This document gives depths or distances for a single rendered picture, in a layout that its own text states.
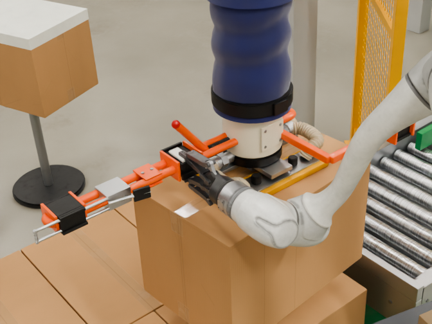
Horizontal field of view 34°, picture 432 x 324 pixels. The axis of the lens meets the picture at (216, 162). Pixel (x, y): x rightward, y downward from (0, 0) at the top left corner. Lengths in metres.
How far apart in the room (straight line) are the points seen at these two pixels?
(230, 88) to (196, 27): 4.04
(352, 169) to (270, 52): 0.40
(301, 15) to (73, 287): 1.66
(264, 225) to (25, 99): 2.06
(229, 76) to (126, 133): 2.64
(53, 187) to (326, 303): 2.03
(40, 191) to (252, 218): 2.48
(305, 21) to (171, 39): 2.41
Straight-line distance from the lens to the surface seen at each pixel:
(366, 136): 1.54
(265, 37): 1.81
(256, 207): 1.64
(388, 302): 2.54
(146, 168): 1.86
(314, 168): 2.07
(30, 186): 4.06
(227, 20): 1.79
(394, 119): 1.51
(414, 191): 2.95
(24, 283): 2.62
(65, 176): 4.08
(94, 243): 2.72
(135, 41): 5.74
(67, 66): 3.49
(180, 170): 1.85
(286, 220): 1.62
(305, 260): 2.12
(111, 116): 4.68
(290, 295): 2.15
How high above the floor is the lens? 2.23
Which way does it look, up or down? 33 degrees down
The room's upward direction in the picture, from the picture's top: 3 degrees counter-clockwise
